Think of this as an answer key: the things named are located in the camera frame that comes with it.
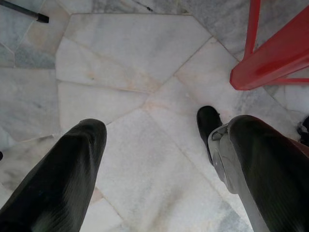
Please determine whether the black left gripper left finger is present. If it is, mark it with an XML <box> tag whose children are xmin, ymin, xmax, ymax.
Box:
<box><xmin>0</xmin><ymin>118</ymin><xmax>108</xmax><ymax>232</ymax></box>

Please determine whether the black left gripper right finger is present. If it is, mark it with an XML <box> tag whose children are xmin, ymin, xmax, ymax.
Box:
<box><xmin>227</xmin><ymin>115</ymin><xmax>309</xmax><ymax>232</ymax></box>

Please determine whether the black robot left foot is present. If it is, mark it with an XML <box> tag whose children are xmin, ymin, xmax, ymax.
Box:
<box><xmin>196</xmin><ymin>105</ymin><xmax>223</xmax><ymax>167</ymax></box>

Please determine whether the red plastic stool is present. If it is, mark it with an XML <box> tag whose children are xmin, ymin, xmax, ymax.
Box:
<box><xmin>229</xmin><ymin>0</ymin><xmax>309</xmax><ymax>91</ymax></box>

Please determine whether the silver clothes rack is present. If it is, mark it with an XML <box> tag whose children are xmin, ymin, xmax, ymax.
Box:
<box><xmin>0</xmin><ymin>0</ymin><xmax>50</xmax><ymax>24</ymax></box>

